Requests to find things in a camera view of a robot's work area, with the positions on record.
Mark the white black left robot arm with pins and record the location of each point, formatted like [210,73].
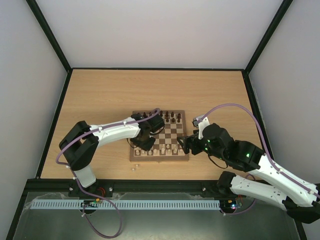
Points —
[80,144]

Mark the black frame post left rear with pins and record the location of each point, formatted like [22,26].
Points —
[43,23]

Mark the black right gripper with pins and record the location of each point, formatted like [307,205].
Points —
[188,144]

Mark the wooden chess board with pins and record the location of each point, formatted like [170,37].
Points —
[174,126]

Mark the light blue cable duct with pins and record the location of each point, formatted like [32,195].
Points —
[72,204]

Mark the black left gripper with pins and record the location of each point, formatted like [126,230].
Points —
[146,147]

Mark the black frame post right rear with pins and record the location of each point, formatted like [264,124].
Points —
[276,20]

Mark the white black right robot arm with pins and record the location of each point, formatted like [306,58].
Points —
[299,198]

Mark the black frame post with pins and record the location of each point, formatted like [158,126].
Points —
[276,20]
[43,23]

